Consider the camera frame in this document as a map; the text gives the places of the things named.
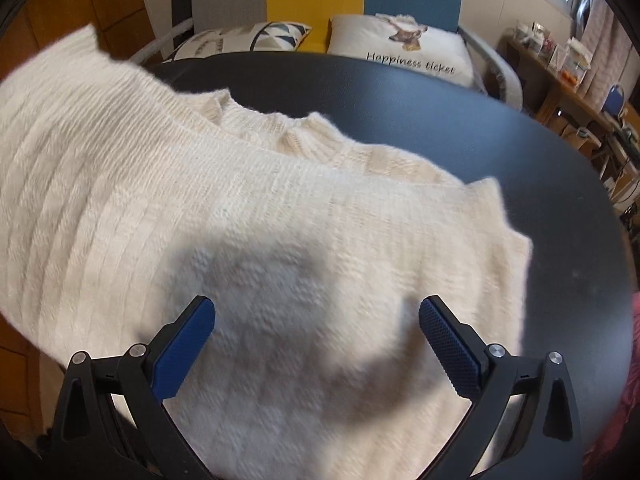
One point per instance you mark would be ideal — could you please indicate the white knit sweater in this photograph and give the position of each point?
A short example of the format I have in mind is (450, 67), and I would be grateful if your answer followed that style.
(250, 240)

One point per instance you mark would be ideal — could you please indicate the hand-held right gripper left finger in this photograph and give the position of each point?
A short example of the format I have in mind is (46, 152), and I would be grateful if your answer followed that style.
(185, 350)

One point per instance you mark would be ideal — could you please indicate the white deer print pillow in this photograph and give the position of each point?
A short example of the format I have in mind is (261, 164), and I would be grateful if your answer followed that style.
(405, 47)

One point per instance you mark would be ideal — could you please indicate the brown paper bag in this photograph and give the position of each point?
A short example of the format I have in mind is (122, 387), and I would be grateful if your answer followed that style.
(580, 137)

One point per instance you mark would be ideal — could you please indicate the white metal stool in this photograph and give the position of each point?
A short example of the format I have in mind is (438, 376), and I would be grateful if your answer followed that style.
(622, 160)

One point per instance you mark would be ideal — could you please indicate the triangle patterned pillow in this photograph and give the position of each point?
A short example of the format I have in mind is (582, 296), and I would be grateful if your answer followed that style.
(235, 40)

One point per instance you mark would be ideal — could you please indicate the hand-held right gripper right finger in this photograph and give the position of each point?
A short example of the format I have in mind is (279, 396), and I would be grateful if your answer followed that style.
(450, 350)

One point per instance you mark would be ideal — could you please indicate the pink patterned curtain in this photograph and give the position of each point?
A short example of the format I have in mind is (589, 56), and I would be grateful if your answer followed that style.
(607, 50)

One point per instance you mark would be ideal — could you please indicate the wooden desk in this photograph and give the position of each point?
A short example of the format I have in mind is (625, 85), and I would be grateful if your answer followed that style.
(550, 90)

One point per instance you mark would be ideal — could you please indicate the pink quilt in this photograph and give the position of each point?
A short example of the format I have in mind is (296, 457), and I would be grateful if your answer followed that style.
(625, 410)

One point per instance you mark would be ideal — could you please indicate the oranges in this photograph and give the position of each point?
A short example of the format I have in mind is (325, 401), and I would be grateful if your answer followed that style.
(570, 77)

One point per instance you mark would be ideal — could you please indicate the blue folding chair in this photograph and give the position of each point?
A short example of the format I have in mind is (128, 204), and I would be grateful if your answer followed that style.
(614, 101)

